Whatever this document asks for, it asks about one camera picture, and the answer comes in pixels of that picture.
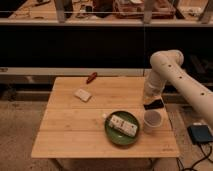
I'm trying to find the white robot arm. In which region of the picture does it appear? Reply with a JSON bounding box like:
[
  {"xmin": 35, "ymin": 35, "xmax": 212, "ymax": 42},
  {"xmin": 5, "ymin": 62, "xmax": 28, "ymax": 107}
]
[{"xmin": 143, "ymin": 50, "xmax": 213, "ymax": 129}]

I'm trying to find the black smartphone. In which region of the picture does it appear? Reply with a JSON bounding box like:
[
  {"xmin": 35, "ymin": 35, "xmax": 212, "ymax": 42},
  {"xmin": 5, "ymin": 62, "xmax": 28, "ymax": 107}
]
[{"xmin": 144, "ymin": 99, "xmax": 164, "ymax": 110}]

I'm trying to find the white paper cup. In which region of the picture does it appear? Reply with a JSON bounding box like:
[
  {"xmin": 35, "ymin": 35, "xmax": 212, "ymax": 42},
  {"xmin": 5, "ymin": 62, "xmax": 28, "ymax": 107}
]
[{"xmin": 143, "ymin": 110, "xmax": 163, "ymax": 133}]

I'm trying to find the white printed carton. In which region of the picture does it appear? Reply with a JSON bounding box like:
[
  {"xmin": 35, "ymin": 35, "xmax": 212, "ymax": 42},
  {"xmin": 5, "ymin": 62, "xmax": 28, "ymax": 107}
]
[{"xmin": 109, "ymin": 115, "xmax": 138, "ymax": 137}]

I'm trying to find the green round plate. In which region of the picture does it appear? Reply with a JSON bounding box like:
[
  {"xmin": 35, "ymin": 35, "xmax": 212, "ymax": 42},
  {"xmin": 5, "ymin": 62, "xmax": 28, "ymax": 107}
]
[{"xmin": 104, "ymin": 111, "xmax": 140, "ymax": 146}]

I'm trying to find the red marker tool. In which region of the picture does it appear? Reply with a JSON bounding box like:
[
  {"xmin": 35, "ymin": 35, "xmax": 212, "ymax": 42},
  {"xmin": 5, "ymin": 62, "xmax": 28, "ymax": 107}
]
[{"xmin": 86, "ymin": 72, "xmax": 98, "ymax": 84}]

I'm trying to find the dark blue power box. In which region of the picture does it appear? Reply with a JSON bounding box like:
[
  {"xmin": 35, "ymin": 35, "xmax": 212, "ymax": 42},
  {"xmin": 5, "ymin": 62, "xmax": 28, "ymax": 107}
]
[{"xmin": 187, "ymin": 125, "xmax": 213, "ymax": 144}]

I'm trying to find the white sponge block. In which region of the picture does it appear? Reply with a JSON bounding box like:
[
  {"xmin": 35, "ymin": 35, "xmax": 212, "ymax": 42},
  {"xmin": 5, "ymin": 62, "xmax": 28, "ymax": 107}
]
[{"xmin": 74, "ymin": 89, "xmax": 92, "ymax": 102}]

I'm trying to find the wooden folding table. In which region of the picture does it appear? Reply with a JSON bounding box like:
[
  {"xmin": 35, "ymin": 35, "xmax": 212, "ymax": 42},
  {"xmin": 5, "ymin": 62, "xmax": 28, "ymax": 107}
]
[{"xmin": 31, "ymin": 77, "xmax": 180, "ymax": 159}]

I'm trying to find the red tray on bench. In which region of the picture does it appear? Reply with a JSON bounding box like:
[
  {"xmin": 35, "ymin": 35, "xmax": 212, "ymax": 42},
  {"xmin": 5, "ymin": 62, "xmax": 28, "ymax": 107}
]
[{"xmin": 113, "ymin": 0, "xmax": 176, "ymax": 19}]

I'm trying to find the long background workbench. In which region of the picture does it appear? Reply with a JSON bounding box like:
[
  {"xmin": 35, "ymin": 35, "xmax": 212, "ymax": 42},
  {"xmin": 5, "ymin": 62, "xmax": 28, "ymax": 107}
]
[{"xmin": 0, "ymin": 0, "xmax": 213, "ymax": 27}]

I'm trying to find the black floor cable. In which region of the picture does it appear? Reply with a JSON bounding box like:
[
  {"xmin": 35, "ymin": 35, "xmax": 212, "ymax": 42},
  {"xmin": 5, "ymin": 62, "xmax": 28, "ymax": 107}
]
[{"xmin": 176, "ymin": 143, "xmax": 213, "ymax": 171}]

